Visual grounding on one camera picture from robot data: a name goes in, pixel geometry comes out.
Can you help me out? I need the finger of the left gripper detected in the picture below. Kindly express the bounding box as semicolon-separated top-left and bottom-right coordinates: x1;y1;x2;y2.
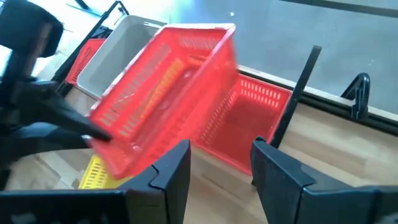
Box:
0;123;91;169
17;80;113;142

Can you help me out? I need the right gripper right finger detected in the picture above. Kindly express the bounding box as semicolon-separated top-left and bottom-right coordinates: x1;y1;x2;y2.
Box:
250;136;398;224

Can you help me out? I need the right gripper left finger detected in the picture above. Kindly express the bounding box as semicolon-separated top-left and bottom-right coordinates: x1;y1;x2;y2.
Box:
0;138;192;224

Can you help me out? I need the yellow plastic mesh basket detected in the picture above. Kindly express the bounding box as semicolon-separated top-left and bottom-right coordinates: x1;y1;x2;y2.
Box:
77;154;134;190

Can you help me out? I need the grey plastic bin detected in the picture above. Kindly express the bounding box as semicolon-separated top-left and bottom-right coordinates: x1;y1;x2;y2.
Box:
76;14;169;100

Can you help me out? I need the red plastic mesh basket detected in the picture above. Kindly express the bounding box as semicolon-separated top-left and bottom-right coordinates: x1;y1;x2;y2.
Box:
64;37;106;86
194;73;293;177
83;23;240;180

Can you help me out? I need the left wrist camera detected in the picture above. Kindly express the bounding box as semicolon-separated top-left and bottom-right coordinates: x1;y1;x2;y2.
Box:
0;0;65;82

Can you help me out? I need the black metal table frame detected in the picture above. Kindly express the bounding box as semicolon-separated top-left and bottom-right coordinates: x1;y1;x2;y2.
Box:
238;67;398;138

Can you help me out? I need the black frame clamp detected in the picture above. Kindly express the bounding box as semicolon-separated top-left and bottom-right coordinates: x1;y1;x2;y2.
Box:
340;72;371;121

